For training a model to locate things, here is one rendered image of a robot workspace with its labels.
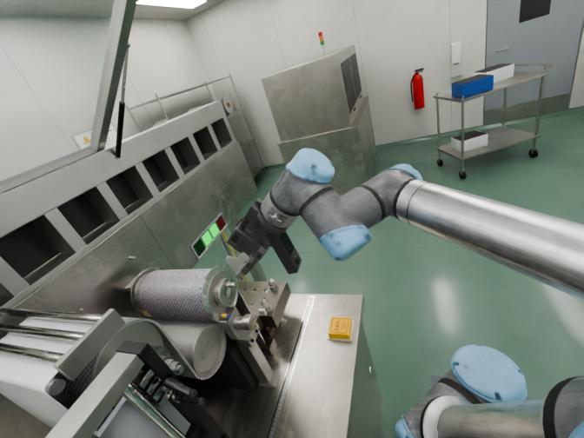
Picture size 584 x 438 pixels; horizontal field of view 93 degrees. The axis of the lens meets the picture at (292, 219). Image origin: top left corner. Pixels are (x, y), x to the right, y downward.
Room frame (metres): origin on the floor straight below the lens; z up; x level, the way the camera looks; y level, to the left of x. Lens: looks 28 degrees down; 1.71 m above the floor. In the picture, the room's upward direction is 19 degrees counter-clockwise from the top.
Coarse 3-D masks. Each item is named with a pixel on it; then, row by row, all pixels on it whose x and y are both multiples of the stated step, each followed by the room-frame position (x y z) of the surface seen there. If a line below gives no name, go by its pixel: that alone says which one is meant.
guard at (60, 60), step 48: (0, 0) 0.57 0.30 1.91; (48, 0) 0.63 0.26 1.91; (96, 0) 0.71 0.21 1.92; (0, 48) 0.59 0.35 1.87; (48, 48) 0.66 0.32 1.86; (96, 48) 0.76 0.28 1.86; (0, 96) 0.62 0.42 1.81; (48, 96) 0.70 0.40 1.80; (96, 96) 0.83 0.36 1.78; (0, 144) 0.65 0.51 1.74; (48, 144) 0.76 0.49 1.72
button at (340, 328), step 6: (336, 318) 0.67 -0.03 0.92; (342, 318) 0.66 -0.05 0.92; (348, 318) 0.65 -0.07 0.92; (330, 324) 0.65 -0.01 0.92; (336, 324) 0.65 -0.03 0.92; (342, 324) 0.64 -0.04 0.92; (348, 324) 0.63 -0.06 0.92; (330, 330) 0.63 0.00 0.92; (336, 330) 0.62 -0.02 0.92; (342, 330) 0.62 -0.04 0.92; (348, 330) 0.61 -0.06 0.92; (330, 336) 0.62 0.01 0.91; (336, 336) 0.61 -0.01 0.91; (342, 336) 0.60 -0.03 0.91; (348, 336) 0.59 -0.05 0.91
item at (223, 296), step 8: (224, 280) 0.60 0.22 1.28; (232, 280) 0.62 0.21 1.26; (216, 288) 0.58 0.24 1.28; (224, 288) 0.59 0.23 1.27; (232, 288) 0.61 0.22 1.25; (216, 296) 0.57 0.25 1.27; (224, 296) 0.57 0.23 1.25; (232, 296) 0.59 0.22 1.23; (216, 304) 0.57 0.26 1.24; (224, 304) 0.56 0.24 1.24
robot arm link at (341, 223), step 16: (320, 192) 0.41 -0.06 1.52; (336, 192) 0.43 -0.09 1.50; (352, 192) 0.42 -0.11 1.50; (368, 192) 0.41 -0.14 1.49; (304, 208) 0.41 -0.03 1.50; (320, 208) 0.39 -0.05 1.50; (336, 208) 0.39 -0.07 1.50; (352, 208) 0.39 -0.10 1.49; (368, 208) 0.39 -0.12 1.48; (320, 224) 0.38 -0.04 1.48; (336, 224) 0.37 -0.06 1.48; (352, 224) 0.37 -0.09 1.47; (368, 224) 0.38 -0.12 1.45; (320, 240) 0.38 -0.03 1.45; (336, 240) 0.36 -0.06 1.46; (352, 240) 0.35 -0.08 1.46; (368, 240) 0.36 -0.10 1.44; (336, 256) 0.35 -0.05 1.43
